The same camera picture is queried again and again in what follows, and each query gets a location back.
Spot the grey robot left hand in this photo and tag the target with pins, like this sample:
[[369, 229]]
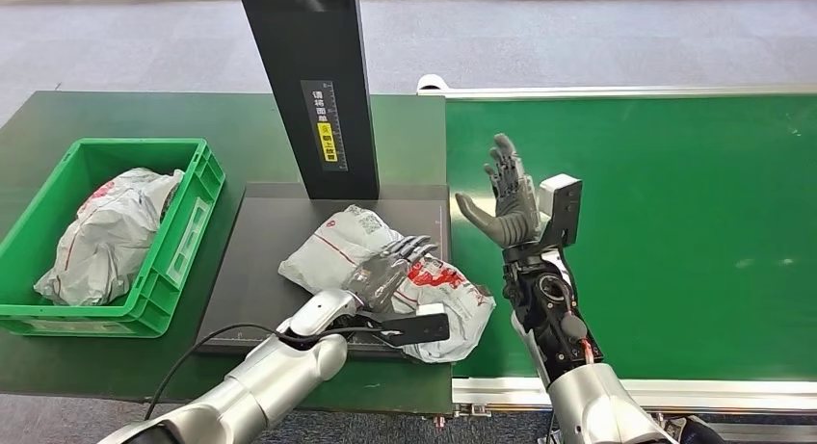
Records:
[[383, 275]]

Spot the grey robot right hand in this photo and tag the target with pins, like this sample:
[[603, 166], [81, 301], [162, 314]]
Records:
[[510, 218]]

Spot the grey red-printed courier bag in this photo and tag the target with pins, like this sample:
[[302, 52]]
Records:
[[332, 250]]

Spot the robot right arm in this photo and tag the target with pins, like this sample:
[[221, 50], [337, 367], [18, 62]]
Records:
[[587, 403]]

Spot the green conveyor belt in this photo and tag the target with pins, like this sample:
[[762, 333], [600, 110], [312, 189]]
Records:
[[670, 237]]

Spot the black inbound scanner machine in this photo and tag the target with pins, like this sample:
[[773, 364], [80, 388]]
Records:
[[306, 45]]

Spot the green plastic crate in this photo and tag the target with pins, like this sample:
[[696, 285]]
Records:
[[185, 237]]

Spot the grey crumpled courier bag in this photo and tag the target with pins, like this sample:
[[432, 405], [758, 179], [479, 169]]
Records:
[[108, 237]]

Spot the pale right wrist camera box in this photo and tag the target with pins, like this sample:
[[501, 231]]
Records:
[[561, 205]]

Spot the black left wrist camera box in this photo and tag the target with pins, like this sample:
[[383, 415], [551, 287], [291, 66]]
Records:
[[415, 329]]

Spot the aluminium conveyor frame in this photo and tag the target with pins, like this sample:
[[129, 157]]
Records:
[[702, 395]]

